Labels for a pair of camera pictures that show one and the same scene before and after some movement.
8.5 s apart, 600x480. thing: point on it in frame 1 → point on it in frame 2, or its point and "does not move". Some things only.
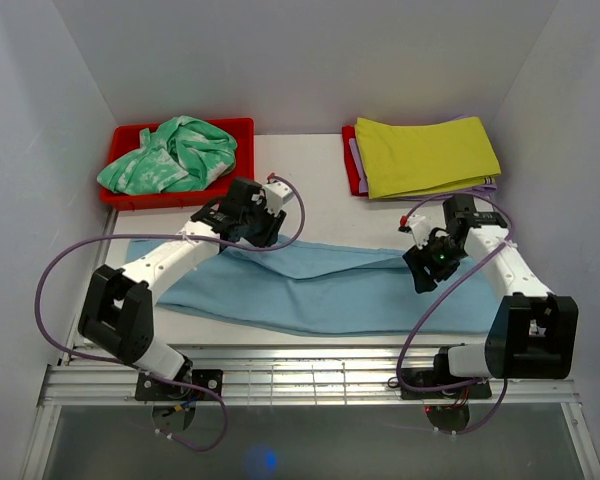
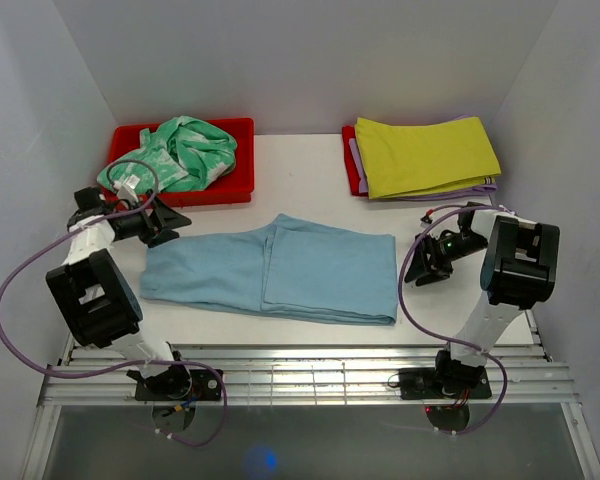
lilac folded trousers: x=363 y=184 does not move
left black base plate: x=151 y=388 does not move
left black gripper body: x=260 y=225 → x=133 y=225
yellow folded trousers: x=401 y=160 does not move
